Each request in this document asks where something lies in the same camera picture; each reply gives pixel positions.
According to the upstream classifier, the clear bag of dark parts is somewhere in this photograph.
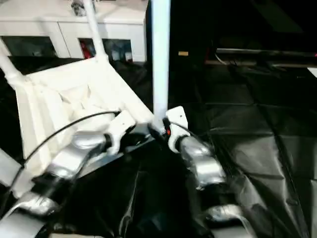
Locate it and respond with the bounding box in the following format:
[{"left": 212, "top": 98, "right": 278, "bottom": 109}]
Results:
[{"left": 70, "top": 0, "right": 85, "bottom": 16}]

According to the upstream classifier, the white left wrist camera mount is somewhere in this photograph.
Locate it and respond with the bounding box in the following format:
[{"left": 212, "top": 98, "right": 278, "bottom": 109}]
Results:
[{"left": 106, "top": 110, "right": 137, "bottom": 154}]

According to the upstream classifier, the black plastic mat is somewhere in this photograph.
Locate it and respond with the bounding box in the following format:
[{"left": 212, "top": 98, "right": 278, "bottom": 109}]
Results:
[{"left": 0, "top": 56, "right": 317, "bottom": 238}]

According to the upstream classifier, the white plastic table leg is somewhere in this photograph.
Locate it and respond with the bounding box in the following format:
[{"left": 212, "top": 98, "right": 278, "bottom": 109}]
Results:
[
  {"left": 84, "top": 0, "right": 109, "bottom": 64},
  {"left": 151, "top": 0, "right": 171, "bottom": 133},
  {"left": 0, "top": 39, "right": 27, "bottom": 86},
  {"left": 0, "top": 148, "right": 25, "bottom": 196}
]

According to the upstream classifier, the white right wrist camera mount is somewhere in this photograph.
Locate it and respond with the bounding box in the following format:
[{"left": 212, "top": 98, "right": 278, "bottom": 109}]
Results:
[{"left": 164, "top": 106, "right": 190, "bottom": 153}]

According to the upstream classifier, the white cabinet with glass doors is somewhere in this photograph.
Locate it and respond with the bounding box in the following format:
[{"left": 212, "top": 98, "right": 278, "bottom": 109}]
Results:
[{"left": 0, "top": 0, "right": 147, "bottom": 62}]

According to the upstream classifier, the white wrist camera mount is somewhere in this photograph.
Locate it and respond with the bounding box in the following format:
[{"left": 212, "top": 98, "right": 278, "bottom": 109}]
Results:
[
  {"left": 106, "top": 110, "right": 137, "bottom": 154},
  {"left": 164, "top": 106, "right": 190, "bottom": 153}
]

